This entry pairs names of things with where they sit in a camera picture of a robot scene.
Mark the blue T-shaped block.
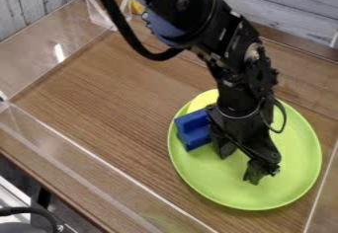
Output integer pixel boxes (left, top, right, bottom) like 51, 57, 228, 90
174, 109, 211, 151

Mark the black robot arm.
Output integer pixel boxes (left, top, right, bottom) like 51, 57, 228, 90
139, 0, 282, 185

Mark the yellow banana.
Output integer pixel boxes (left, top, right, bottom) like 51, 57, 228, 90
187, 89, 219, 113

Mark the clear acrylic enclosure wall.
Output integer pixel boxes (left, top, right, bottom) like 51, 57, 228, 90
0, 0, 338, 233

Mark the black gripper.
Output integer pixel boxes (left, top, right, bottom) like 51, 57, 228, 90
206, 104, 282, 186

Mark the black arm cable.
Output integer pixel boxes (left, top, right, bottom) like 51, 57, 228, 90
87, 0, 186, 62

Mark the green round plate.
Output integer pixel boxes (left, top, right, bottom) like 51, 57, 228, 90
168, 106, 322, 210

